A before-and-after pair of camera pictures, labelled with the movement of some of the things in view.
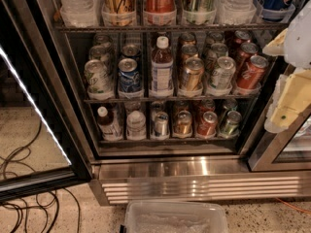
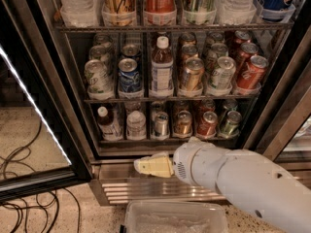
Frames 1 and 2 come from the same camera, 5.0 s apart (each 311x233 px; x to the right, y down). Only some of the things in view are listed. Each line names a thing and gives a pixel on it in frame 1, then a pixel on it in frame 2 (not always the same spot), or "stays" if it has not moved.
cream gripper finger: x=277 y=46 -> x=196 y=162
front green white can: x=223 y=76 stays
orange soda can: x=194 y=74 stays
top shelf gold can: x=120 y=5 stays
